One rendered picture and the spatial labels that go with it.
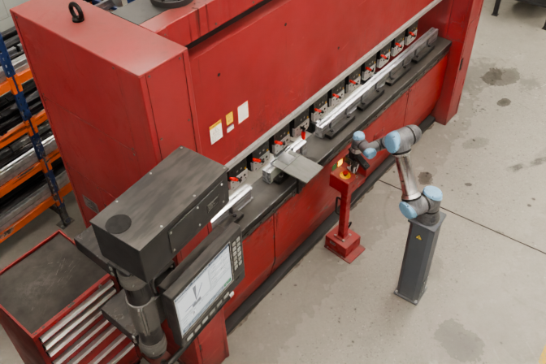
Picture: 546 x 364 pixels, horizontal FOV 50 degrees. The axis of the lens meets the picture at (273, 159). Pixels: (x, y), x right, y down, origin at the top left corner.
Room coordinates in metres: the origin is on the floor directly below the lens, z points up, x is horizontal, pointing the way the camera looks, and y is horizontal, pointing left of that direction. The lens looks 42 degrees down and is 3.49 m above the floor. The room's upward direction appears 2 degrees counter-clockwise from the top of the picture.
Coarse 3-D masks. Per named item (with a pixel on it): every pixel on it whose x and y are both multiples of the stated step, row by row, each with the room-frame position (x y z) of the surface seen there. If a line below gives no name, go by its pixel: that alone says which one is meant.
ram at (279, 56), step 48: (288, 0) 2.81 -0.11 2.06; (336, 0) 3.14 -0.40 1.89; (384, 0) 3.59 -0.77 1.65; (432, 0) 4.17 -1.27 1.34; (192, 48) 2.37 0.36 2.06; (240, 48) 2.51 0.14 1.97; (288, 48) 2.80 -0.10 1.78; (336, 48) 3.17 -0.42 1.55; (240, 96) 2.49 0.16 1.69; (288, 96) 2.80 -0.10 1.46; (240, 144) 2.47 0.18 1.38
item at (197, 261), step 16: (208, 240) 1.62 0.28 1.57; (224, 240) 1.60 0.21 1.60; (240, 240) 1.67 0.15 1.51; (192, 256) 1.54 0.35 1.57; (208, 256) 1.52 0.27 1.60; (240, 256) 1.65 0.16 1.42; (176, 272) 1.46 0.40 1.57; (192, 272) 1.44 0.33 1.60; (240, 272) 1.65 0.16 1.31; (160, 288) 1.39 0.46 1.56; (176, 288) 1.36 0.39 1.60; (224, 288) 1.56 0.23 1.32; (160, 304) 1.39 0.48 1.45; (160, 320) 1.38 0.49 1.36; (176, 320) 1.32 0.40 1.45; (176, 336) 1.33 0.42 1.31; (192, 336) 1.36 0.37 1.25
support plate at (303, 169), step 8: (288, 152) 2.82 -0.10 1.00; (296, 160) 2.74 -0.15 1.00; (304, 160) 2.74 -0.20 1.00; (280, 168) 2.67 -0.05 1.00; (288, 168) 2.67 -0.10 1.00; (296, 168) 2.67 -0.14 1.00; (304, 168) 2.67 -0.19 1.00; (312, 168) 2.66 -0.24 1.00; (320, 168) 2.66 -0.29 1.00; (296, 176) 2.60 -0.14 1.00; (304, 176) 2.59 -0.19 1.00; (312, 176) 2.59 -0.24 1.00
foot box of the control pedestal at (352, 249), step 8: (352, 232) 2.89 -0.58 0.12; (328, 240) 2.85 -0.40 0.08; (336, 240) 2.81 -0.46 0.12; (352, 240) 2.81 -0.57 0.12; (328, 248) 2.83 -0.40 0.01; (336, 248) 2.79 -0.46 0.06; (344, 248) 2.74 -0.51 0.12; (352, 248) 2.79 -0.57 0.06; (360, 248) 2.83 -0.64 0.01; (344, 256) 2.74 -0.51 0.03; (352, 256) 2.75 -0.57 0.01
